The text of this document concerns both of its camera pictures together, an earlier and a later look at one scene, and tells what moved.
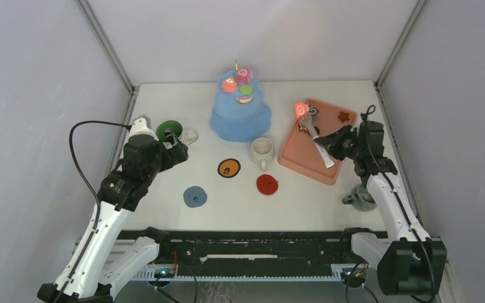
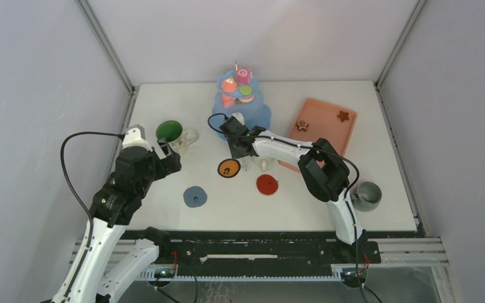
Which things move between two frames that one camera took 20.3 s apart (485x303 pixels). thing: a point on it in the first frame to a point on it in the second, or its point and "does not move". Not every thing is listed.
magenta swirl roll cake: x=244 y=76 does not move
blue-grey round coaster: x=195 y=196 does not move
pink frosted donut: x=245 y=99 does not move
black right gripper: x=331 y=142 to x=235 y=154
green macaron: x=245 y=89 does not move
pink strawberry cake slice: x=300 y=108 to x=228 y=102
